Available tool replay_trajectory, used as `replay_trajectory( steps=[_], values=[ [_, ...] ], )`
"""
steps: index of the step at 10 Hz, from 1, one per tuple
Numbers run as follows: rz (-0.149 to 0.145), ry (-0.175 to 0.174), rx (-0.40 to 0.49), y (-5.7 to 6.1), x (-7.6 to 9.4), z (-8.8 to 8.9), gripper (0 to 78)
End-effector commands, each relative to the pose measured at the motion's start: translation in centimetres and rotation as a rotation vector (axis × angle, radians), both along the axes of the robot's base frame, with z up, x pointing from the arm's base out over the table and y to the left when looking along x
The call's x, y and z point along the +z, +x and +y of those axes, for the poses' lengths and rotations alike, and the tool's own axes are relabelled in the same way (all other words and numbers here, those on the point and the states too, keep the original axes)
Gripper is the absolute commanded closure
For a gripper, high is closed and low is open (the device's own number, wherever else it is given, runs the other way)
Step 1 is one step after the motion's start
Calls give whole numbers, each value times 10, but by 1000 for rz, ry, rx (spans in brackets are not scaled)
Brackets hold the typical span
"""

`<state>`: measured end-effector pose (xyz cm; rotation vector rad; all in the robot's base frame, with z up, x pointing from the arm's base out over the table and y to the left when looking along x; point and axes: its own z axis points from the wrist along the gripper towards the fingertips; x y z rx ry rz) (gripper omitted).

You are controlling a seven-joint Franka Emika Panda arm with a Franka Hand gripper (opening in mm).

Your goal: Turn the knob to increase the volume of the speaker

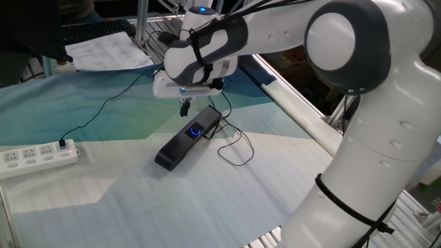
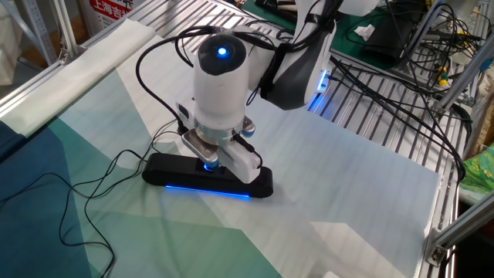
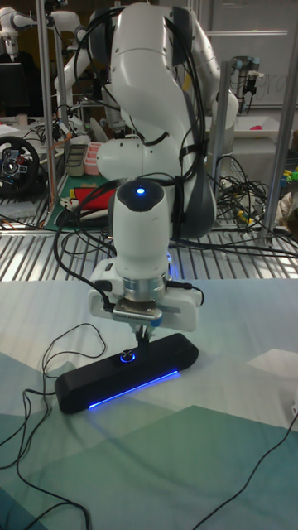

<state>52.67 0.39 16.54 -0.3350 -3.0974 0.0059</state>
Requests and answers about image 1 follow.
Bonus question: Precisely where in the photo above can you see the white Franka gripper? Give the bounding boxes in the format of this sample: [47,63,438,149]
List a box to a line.
[152,70,224,118]

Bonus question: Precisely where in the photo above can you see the black speaker soundbar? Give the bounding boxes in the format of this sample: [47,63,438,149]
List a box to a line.
[154,105,223,172]

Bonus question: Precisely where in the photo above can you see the black power adapter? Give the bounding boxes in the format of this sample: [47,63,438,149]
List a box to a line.
[158,31,181,46]

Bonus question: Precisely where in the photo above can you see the printed paper sheets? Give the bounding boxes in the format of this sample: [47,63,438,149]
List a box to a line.
[64,31,155,72]

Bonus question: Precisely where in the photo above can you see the teal and white table cloth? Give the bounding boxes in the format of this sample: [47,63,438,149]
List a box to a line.
[0,61,345,248]

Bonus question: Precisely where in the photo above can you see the brown cardboard box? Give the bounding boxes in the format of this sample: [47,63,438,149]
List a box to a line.
[265,48,313,82]

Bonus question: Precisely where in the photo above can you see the black computer keyboard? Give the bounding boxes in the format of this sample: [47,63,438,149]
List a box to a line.
[61,19,136,45]

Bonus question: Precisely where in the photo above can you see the seated person in dark clothes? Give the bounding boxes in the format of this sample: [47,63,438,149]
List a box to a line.
[59,0,106,25]

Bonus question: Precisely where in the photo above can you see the white power strip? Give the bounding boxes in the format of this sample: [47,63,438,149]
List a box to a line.
[0,138,81,180]

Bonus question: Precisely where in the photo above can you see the silver and blue gripper camera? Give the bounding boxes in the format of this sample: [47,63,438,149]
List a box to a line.
[178,85,223,97]

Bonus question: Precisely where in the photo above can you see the black strap around arm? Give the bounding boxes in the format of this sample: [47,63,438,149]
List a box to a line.
[188,29,215,84]
[315,173,397,236]

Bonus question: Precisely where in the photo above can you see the upright aluminium frame post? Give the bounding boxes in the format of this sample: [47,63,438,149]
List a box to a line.
[134,0,150,49]

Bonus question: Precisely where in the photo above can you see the thin black speaker cable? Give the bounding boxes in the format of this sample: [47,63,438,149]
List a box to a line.
[58,65,255,167]

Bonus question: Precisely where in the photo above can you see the slanted aluminium frame post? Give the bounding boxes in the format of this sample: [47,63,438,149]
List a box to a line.
[326,94,359,129]

